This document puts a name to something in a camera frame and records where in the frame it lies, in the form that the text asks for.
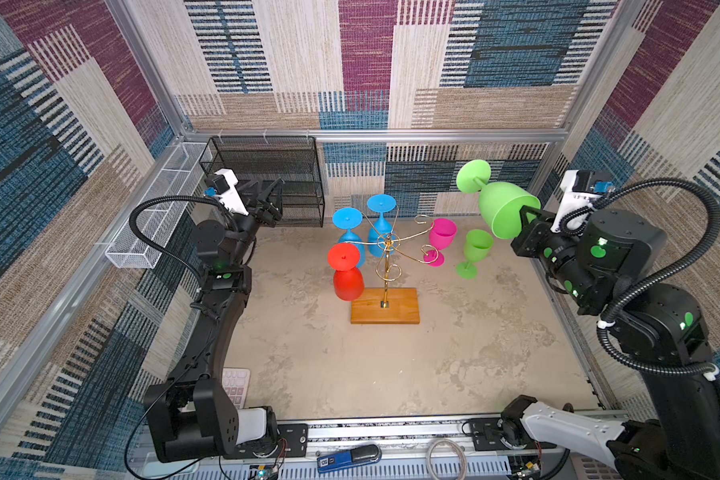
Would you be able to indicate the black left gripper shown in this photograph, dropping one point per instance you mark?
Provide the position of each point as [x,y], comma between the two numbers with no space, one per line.
[266,217]

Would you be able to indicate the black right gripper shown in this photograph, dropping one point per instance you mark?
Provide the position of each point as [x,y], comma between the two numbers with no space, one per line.
[532,232]

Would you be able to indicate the green wine glass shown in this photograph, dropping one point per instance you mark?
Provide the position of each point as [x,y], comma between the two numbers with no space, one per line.
[478,245]
[500,202]

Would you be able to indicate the blue wine glass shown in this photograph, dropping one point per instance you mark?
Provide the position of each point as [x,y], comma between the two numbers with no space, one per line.
[348,219]
[380,204]

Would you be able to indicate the magenta wine glass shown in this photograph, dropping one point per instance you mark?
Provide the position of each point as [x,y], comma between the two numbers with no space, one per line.
[441,236]

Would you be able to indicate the red wine glass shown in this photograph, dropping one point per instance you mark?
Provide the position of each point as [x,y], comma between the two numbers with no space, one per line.
[348,281]

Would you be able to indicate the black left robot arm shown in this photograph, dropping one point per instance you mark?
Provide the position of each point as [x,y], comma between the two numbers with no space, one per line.
[190,416]

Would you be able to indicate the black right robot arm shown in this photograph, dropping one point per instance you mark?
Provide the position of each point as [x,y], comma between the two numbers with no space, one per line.
[603,259]

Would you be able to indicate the wooden rack base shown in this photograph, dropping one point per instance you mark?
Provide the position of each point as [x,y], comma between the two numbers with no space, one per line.
[378,306]

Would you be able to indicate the black mesh shelf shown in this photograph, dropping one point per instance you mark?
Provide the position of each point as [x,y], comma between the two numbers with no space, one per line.
[266,159]

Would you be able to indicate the white pink calculator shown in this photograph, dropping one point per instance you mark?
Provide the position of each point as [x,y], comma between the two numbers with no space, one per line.
[235,382]

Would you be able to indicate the blue black stapler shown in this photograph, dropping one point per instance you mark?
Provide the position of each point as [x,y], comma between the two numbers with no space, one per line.
[349,458]

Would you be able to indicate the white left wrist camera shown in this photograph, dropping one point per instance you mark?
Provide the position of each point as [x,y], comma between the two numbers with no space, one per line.
[221,185]

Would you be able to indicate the gold wire glass rack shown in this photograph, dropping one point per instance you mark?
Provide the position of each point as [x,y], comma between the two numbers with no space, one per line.
[386,269]

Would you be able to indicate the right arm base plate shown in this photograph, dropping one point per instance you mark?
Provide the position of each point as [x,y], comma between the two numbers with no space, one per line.
[486,433]

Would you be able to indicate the aluminium mounting rail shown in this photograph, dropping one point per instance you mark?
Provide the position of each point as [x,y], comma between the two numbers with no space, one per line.
[425,447]

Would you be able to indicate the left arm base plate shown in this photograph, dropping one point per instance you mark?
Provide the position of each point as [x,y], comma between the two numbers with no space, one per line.
[293,440]

